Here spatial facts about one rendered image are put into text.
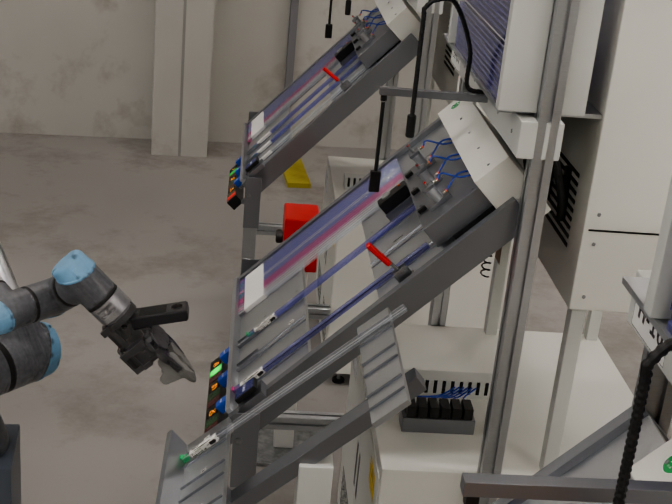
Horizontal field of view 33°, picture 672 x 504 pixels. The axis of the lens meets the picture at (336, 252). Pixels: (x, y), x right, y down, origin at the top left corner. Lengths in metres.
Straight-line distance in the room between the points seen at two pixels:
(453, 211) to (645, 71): 0.43
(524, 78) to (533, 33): 0.08
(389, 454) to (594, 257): 0.60
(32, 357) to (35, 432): 1.17
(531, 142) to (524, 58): 0.15
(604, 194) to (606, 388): 0.77
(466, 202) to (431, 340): 0.81
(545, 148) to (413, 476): 0.74
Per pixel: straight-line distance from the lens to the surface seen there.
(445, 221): 2.17
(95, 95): 6.46
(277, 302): 2.60
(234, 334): 2.59
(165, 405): 3.76
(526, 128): 2.05
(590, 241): 2.20
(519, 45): 2.04
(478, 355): 2.87
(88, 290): 2.25
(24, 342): 2.47
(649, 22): 2.11
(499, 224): 2.15
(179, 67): 6.11
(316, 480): 2.00
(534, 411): 2.66
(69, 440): 3.58
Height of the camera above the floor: 1.88
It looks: 22 degrees down
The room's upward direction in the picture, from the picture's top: 6 degrees clockwise
